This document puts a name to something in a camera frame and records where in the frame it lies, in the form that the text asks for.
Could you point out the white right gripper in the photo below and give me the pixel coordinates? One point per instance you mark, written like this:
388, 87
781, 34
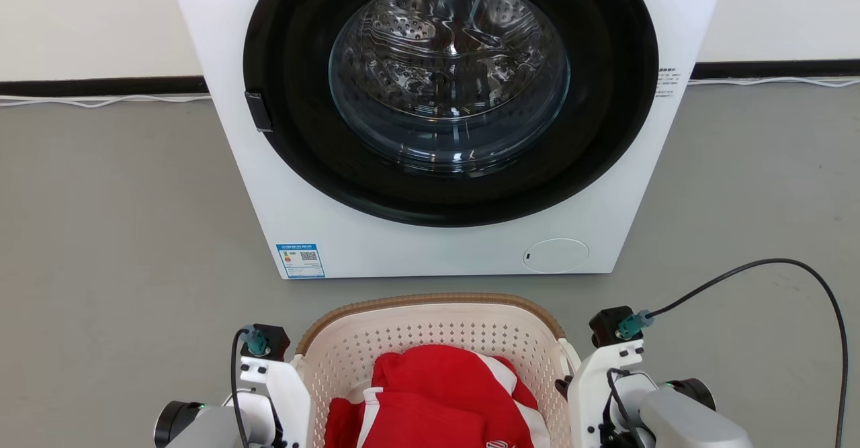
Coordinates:
591, 394

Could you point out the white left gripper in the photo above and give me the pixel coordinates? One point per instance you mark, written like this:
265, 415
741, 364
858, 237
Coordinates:
289, 401

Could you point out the cream perforated laundry basket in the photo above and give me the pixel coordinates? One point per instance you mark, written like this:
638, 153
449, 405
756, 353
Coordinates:
430, 330

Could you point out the red and white garment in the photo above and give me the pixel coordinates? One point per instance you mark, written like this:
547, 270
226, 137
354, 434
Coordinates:
437, 394

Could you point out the round white filter cover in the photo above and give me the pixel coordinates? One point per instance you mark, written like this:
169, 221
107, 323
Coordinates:
555, 256

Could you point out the blue energy label sticker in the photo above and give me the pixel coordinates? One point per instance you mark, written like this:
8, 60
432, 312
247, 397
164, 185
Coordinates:
300, 260

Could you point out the white front-load washing machine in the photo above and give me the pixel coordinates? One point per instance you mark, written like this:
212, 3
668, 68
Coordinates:
430, 250

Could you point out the small printed text sticker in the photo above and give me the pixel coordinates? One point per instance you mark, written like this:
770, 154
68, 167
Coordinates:
666, 82

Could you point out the black round washer door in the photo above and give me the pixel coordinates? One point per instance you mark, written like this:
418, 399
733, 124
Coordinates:
289, 65

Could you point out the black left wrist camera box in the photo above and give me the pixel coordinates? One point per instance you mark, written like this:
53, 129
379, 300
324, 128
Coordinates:
274, 342

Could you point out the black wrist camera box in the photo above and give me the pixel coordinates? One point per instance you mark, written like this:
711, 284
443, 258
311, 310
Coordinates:
605, 327
274, 342

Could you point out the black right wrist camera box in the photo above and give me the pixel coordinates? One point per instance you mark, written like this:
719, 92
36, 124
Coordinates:
605, 327

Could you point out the black wall baseboard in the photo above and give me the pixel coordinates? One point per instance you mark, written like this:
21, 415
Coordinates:
101, 86

